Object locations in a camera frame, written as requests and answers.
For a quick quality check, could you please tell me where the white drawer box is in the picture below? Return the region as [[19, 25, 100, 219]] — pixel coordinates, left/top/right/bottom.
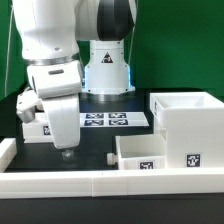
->
[[107, 134, 166, 170], [22, 112, 53, 143]]

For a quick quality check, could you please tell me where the white front barrier rail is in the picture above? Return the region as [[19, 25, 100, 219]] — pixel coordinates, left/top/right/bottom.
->
[[0, 168, 224, 199]]

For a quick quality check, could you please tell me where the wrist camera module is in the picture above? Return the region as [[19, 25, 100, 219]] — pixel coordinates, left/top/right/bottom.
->
[[16, 89, 43, 123]]

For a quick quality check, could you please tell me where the white front drawer box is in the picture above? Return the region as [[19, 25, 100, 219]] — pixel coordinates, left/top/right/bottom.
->
[[107, 134, 166, 170]]

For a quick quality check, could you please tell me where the fiducial marker sheet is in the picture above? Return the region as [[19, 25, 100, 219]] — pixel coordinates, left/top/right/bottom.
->
[[80, 112, 149, 127]]

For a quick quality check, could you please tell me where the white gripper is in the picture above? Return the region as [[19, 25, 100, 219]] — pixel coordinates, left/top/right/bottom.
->
[[42, 94, 80, 161]]

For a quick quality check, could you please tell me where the white barrier rail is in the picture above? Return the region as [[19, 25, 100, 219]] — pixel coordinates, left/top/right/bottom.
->
[[0, 138, 17, 173], [0, 168, 224, 199]]

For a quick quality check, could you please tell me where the white drawer cabinet frame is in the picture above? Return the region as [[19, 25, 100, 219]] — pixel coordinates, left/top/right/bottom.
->
[[150, 92, 224, 168]]

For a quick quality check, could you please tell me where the white left barrier rail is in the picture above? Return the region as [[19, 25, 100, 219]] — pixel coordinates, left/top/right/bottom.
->
[[0, 138, 17, 173]]

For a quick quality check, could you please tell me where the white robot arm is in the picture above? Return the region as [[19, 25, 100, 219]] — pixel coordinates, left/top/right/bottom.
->
[[12, 0, 137, 160]]

